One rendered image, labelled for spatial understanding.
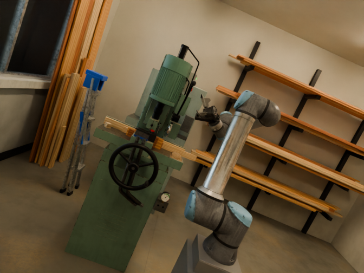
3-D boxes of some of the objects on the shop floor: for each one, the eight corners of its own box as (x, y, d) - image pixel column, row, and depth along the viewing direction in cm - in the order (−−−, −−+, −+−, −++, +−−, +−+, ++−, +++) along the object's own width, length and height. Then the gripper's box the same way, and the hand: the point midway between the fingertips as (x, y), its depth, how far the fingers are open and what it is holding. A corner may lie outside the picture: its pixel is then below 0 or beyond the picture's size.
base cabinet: (63, 251, 182) (98, 159, 170) (89, 212, 239) (117, 141, 227) (124, 273, 186) (163, 185, 175) (135, 229, 243) (166, 160, 232)
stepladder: (54, 192, 248) (84, 68, 228) (65, 183, 273) (93, 70, 253) (71, 196, 249) (102, 73, 229) (80, 187, 274) (109, 75, 254)
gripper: (222, 110, 187) (210, 89, 175) (218, 131, 175) (205, 110, 163) (212, 112, 191) (199, 92, 179) (206, 133, 180) (192, 113, 168)
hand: (197, 102), depth 172 cm, fingers open, 14 cm apart
